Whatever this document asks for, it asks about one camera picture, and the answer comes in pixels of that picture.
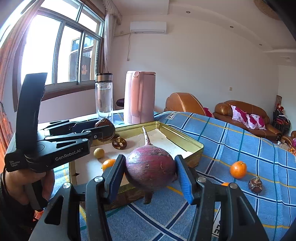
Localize gold metal tin tray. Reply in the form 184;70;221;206
70;121;204;210

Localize near brown leather chair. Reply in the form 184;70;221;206
164;92;214;118

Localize blue plaid tablecloth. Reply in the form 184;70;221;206
53;111;296;241

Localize stacked chairs with red items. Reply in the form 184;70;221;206
273;103;290;136

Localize floral pillow right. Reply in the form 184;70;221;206
247;114;266;130

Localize wrinkled brown passion fruit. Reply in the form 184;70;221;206
95;118;115;142

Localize left hand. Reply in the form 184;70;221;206
3;169;55;205

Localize brown dried fruit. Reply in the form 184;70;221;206
248;176;263;194

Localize window with frame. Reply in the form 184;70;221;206
12;1;105;110

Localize floral pillow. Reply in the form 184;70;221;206
247;114;266;130
231;105;248;125

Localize white wall air conditioner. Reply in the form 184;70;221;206
130;21;167;34

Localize brown leather three-seat sofa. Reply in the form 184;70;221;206
213;100;282;141

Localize round ceiling lamp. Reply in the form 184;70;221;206
253;0;280;21

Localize curtain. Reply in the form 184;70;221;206
99;0;122;73

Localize pink electric kettle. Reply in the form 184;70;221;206
123;71;156;125

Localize small yellow fruit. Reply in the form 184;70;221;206
93;148;105;159

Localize purple round radish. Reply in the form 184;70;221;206
125;126;177;204

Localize floral pillow left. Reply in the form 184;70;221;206
231;105;248;125

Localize dark glossy passion fruit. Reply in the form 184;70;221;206
112;137;127;150

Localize brown leather armchair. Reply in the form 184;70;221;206
281;131;296;151

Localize clear glass water bottle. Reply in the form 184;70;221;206
95;72;113;119

